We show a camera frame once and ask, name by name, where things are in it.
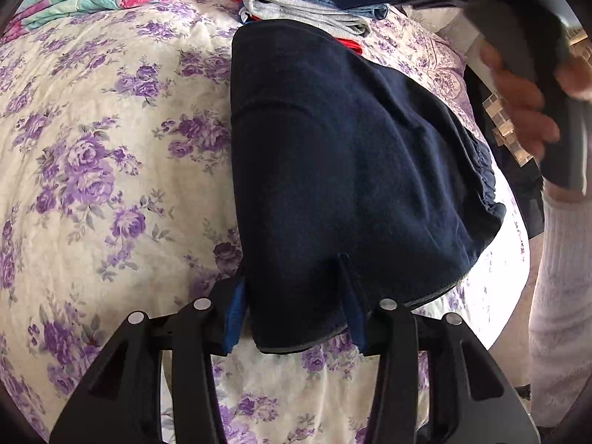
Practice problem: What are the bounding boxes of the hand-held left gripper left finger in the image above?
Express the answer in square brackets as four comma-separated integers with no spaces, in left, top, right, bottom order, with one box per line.
[48,277,246,444]

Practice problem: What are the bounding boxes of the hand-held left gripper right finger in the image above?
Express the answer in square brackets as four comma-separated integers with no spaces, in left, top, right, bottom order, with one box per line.
[340,256,542,444]

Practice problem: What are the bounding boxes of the navy blue pants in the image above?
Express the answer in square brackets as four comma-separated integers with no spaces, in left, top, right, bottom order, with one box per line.
[230,21,507,354]

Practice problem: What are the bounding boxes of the person's right hand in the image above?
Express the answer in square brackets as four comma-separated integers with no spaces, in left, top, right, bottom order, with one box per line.
[478,37,592,160]

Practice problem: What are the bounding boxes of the folded grey garment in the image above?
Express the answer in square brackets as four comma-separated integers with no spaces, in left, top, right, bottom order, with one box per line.
[243,0,371,38]

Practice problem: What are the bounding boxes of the folded red garment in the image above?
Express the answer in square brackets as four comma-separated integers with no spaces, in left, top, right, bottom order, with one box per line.
[236,0,364,56]

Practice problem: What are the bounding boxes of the beige striped curtain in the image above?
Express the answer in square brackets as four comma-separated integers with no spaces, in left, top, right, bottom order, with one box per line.
[483,92,546,167]

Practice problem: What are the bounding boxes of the purple floral bedsheet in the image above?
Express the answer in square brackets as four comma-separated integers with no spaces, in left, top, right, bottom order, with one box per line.
[0,0,532,444]

